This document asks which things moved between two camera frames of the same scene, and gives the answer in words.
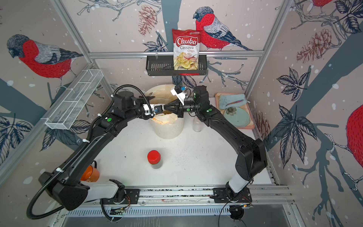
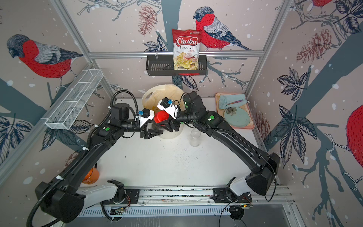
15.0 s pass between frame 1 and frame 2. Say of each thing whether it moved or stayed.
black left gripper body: moved
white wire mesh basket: stayed
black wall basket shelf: stayed
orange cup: stayed
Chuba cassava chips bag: stayed
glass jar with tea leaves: moved
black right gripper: moved
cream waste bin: stayed
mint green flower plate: stayed
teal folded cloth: stayed
